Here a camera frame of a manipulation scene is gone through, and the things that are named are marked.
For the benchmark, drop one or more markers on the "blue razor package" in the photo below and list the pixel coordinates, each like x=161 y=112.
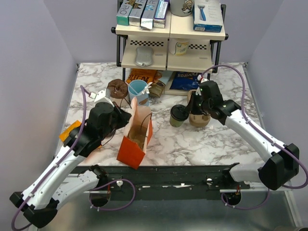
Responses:
x=207 y=16

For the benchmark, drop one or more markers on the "orange paper gift bag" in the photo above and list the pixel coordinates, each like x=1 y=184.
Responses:
x=129 y=152

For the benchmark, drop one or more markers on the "green paper coffee cup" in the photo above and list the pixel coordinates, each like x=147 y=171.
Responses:
x=174 y=122

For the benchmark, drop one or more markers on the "grey cartoon mug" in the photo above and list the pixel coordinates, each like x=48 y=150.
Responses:
x=181 y=7

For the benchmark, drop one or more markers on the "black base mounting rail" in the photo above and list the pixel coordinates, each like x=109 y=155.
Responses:
x=166 y=182

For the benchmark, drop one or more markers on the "light blue cup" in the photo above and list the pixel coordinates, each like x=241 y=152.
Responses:
x=135 y=89

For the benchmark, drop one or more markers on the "cream two-tier shelf rack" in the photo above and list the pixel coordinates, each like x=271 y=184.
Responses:
x=203 y=51

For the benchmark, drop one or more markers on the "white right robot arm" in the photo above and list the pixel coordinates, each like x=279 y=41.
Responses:
x=280 y=160

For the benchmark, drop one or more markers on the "white printed paper cup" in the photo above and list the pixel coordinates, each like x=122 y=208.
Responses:
x=178 y=47

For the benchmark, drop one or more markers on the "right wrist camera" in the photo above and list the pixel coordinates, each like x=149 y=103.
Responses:
x=201 y=79

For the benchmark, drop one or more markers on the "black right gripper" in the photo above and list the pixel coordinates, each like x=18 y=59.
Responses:
x=191 y=108

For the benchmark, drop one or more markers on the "orange snack bag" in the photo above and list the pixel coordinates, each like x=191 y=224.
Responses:
x=145 y=75

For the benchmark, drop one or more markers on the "single brown cup carrier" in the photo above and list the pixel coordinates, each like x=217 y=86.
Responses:
x=137 y=134

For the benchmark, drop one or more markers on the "brown cardboard cup carrier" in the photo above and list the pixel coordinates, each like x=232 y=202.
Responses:
x=198 y=121

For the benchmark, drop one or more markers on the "black plastic cup lid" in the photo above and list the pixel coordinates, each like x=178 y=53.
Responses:
x=179 y=113

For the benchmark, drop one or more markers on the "purple white toothpaste box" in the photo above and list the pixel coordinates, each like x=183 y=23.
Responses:
x=161 y=14

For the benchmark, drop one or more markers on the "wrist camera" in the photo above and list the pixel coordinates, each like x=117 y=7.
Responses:
x=102 y=96
x=201 y=79

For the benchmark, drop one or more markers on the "brown and white pouch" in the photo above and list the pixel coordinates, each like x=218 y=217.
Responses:
x=118 y=92

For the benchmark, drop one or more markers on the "teal toothpaste box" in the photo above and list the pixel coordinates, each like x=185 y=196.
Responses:
x=123 y=13

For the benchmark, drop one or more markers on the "orange snack packet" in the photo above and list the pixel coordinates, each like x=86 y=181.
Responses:
x=69 y=130

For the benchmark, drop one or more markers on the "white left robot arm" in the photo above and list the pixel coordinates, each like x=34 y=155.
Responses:
x=41 y=201

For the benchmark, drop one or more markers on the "olive brown small package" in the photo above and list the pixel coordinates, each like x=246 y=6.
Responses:
x=156 y=89

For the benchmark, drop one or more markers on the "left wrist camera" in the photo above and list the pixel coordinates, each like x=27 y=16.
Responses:
x=102 y=96

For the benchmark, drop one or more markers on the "blue Doritos chip bag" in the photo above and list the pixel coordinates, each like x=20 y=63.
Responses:
x=185 y=81

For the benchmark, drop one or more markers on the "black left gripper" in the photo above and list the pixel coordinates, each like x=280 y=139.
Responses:
x=123 y=116

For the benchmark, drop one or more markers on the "silver blue toothpaste box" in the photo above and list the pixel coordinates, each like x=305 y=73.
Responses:
x=148 y=14

